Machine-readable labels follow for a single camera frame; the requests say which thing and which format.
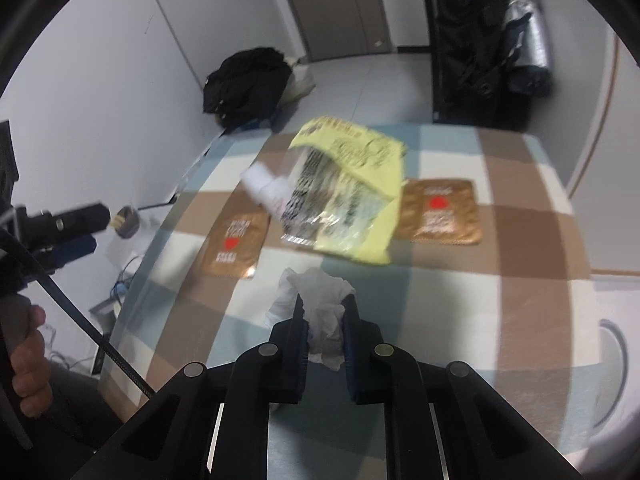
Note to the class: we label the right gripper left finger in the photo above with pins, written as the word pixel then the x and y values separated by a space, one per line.
pixel 273 372

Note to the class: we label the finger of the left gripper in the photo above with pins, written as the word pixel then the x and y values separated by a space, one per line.
pixel 67 252
pixel 66 225

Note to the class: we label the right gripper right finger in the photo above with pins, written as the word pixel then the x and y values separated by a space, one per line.
pixel 379 373

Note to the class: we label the white tissue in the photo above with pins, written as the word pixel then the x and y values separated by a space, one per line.
pixel 322 297

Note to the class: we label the gold heart sachet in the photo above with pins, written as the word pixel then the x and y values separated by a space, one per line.
pixel 233 245
pixel 442 211

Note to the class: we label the large yellow snack bag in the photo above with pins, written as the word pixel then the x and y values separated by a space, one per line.
pixel 346 183

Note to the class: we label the white trash bin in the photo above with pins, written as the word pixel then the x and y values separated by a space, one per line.
pixel 614 372

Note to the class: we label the person's left hand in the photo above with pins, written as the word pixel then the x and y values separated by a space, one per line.
pixel 32 371

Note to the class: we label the white paper roll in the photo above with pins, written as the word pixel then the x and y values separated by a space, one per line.
pixel 120 251

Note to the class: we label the grey chopstick holder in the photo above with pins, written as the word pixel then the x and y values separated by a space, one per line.
pixel 126 222

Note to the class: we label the checkered blanket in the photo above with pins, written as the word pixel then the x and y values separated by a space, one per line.
pixel 519 306

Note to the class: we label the black clothes pile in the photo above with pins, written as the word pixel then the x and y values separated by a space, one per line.
pixel 246 89

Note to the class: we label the beige bag on floor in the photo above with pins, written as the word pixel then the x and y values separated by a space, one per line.
pixel 300 83

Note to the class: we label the hanging black coat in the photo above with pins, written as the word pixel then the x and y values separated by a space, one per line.
pixel 473 69

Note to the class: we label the grey door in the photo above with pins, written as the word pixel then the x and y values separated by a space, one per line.
pixel 342 28

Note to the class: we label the silver folded umbrella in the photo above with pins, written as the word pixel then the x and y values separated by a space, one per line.
pixel 528 52

